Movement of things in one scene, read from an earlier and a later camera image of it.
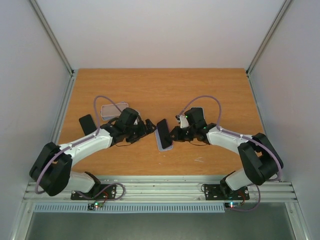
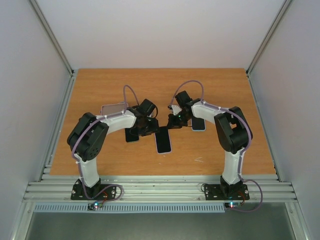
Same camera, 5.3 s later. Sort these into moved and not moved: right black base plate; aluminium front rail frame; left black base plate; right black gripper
Moved: right black gripper
Not moved: right black base plate; aluminium front rail frame; left black base plate
